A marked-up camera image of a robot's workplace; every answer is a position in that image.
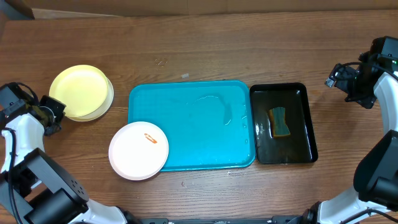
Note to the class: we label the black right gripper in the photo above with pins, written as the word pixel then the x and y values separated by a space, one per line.
pixel 368 100

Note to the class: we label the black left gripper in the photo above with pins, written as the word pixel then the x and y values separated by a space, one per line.
pixel 50 102

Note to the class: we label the yellow plate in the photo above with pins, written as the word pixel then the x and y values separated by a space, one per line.
pixel 82 88

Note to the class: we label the white plate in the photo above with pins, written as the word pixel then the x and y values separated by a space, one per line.
pixel 101 110
pixel 138 151

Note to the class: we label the green yellow sponge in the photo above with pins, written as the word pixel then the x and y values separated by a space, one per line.
pixel 278 123

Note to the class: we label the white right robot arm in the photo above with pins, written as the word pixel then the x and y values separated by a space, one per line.
pixel 374 190

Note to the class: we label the black water tray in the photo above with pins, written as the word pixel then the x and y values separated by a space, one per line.
pixel 300 146

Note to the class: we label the blue plastic tray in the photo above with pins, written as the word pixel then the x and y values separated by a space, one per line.
pixel 208 124

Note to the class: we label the cardboard backdrop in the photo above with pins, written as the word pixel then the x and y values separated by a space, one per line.
pixel 193 7

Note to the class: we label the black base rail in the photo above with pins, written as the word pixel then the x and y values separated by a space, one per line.
pixel 278 219

